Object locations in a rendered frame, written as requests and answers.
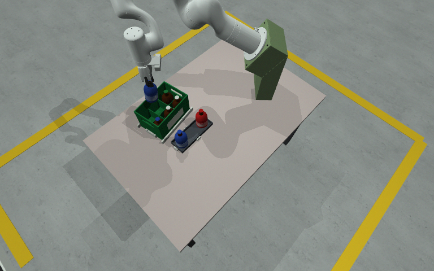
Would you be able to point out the blue-labeled bottle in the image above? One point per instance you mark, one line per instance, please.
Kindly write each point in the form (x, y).
(181, 139)
(151, 93)

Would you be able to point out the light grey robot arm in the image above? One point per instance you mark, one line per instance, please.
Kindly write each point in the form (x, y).
(194, 14)

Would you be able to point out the brown bottle with blue cap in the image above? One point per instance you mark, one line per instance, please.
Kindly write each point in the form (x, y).
(157, 121)

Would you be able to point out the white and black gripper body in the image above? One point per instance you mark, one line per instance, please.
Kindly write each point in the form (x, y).
(145, 71)

